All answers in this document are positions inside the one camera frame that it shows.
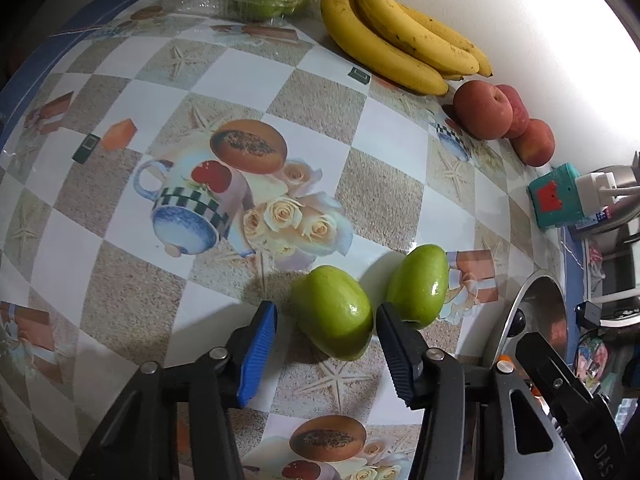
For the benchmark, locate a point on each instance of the red peach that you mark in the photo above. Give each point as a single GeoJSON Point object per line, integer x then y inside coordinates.
{"type": "Point", "coordinates": [482, 110]}
{"type": "Point", "coordinates": [520, 110]}
{"type": "Point", "coordinates": [535, 142]}

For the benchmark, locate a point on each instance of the green jujube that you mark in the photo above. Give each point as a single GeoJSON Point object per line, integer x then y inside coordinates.
{"type": "Point", "coordinates": [419, 285]}
{"type": "Point", "coordinates": [332, 317]}

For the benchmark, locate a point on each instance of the black charger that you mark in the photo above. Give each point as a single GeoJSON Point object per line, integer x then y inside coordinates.
{"type": "Point", "coordinates": [589, 314]}

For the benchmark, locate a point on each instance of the printed checkered tablecloth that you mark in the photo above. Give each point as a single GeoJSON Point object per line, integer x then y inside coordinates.
{"type": "Point", "coordinates": [320, 125]}

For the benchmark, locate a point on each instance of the white power strip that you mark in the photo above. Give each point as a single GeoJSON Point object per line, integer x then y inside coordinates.
{"type": "Point", "coordinates": [592, 187]}

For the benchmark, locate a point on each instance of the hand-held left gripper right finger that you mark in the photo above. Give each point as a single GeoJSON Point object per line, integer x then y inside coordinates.
{"type": "Point", "coordinates": [395, 355]}

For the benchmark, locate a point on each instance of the yellow banana bunch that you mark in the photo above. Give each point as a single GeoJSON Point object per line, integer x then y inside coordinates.
{"type": "Point", "coordinates": [380, 45]}

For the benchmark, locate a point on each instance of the colourful printed bag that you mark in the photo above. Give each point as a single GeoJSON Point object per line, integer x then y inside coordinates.
{"type": "Point", "coordinates": [592, 360]}

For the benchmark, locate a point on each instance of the pink and white flat box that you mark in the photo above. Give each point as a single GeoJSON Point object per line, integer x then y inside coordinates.
{"type": "Point", "coordinates": [594, 260]}

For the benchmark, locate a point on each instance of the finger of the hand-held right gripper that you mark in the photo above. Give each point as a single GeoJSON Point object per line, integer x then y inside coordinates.
{"type": "Point", "coordinates": [550, 365]}

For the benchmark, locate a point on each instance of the silver metal bowl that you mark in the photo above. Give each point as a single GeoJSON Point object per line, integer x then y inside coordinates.
{"type": "Point", "coordinates": [547, 305]}

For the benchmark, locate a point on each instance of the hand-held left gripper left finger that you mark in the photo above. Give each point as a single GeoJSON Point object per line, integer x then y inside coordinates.
{"type": "Point", "coordinates": [257, 355]}

